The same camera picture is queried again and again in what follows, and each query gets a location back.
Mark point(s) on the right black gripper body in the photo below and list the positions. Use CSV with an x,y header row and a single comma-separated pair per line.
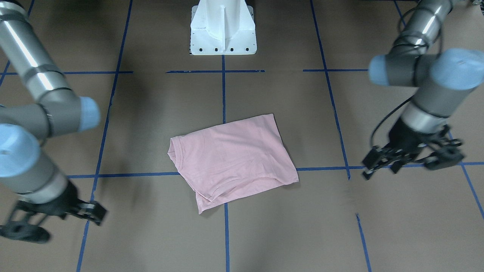
x,y
57,205

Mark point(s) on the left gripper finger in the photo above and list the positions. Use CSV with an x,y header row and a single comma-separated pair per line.
x,y
367,174
396,167

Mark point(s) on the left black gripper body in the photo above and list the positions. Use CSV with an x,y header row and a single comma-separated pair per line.
x,y
403,136

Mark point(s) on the pink snoopy long-sleeve shirt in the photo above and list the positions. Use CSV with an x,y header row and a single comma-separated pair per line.
x,y
233,160

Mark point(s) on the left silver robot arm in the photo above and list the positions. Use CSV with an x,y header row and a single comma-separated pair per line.
x,y
443,81

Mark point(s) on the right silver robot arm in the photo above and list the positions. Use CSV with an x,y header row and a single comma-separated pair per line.
x,y
43,189

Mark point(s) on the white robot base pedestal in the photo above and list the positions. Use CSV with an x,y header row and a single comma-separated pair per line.
x,y
222,27

